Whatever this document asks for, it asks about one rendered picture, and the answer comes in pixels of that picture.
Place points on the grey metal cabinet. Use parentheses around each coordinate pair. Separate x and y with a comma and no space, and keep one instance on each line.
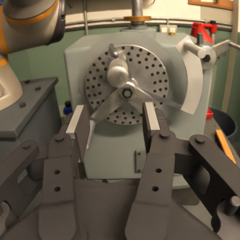
(28,112)

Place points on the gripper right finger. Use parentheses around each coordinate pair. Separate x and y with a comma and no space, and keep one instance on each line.
(155,180)

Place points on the silver sector arms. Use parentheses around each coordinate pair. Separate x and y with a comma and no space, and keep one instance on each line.
(108,106)

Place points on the white curved scale plate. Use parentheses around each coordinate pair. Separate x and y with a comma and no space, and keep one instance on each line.
(193,78)

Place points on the brown framed notice board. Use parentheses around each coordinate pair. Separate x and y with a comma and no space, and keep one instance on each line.
(211,3)

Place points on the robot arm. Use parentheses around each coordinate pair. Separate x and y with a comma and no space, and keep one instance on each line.
(28,28)

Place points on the grey arbor with brass blank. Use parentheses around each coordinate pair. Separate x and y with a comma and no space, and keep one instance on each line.
(137,11)

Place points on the grey wall conduit pipe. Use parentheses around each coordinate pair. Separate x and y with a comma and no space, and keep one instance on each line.
(97,21)

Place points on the red oil can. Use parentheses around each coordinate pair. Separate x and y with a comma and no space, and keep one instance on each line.
(199,31)

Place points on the silver holed index plate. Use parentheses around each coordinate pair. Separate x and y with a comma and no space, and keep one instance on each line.
(151,61)

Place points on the grey-blue dividing head body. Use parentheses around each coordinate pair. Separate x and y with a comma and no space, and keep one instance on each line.
(116,146)

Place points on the grey round peg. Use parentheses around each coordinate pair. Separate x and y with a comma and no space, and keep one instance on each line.
(233,205)

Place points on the orange pencil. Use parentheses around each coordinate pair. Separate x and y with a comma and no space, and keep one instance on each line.
(224,144)

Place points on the dark blue round bin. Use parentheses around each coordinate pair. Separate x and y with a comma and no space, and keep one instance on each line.
(225,123)

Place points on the small red block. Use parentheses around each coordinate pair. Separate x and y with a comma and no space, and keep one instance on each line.
(209,114)

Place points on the blue bottle with black cap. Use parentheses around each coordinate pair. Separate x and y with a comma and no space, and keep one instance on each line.
(67,109)

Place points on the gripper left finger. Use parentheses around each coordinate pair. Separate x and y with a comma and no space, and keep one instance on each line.
(58,180)

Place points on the white wall socket plate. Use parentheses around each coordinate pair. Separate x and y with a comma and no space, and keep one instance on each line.
(168,28)

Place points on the silver spindle clamp lever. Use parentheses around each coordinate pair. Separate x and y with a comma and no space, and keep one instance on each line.
(195,49)

